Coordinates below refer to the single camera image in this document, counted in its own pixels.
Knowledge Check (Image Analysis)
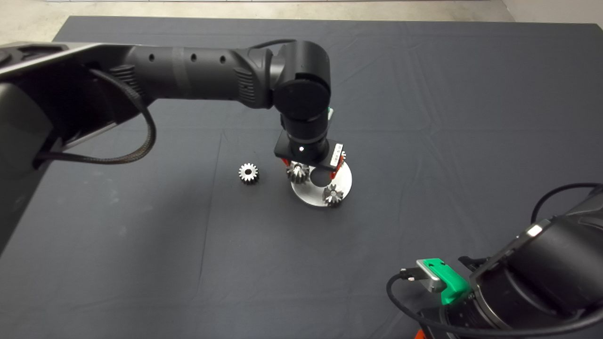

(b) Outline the black right camera cable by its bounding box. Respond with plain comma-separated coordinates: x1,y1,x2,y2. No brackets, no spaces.
386,267,603,338

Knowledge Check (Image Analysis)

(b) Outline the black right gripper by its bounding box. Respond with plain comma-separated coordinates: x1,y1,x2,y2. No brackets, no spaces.
414,301,490,339

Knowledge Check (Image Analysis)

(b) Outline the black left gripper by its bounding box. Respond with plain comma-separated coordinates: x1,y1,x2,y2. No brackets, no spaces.
274,131,344,178

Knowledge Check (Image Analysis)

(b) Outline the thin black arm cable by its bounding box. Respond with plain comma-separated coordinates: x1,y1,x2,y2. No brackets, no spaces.
249,39,296,50
531,183,603,224

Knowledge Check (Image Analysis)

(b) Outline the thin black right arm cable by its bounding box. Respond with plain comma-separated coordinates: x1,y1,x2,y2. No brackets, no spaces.
531,183,603,224

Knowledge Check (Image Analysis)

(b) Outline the braided black left arm cable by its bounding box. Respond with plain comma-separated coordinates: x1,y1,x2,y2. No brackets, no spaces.
34,68,157,166

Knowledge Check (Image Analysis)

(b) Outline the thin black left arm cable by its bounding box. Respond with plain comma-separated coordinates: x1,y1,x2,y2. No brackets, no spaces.
249,39,296,50

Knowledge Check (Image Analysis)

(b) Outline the green right camera mount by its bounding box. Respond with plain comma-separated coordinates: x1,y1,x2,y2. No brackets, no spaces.
424,258,472,305

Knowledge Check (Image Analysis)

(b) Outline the round metal plate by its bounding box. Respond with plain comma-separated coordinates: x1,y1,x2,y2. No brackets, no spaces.
291,160,353,207

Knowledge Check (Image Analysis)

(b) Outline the dark grey table cloth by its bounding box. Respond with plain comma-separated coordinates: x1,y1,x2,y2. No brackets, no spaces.
0,16,603,339

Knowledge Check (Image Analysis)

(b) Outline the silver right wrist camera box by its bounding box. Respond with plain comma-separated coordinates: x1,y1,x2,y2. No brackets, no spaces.
416,259,446,292

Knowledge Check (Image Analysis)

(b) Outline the large steel gear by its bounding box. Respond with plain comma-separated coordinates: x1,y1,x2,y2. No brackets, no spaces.
287,161,310,184

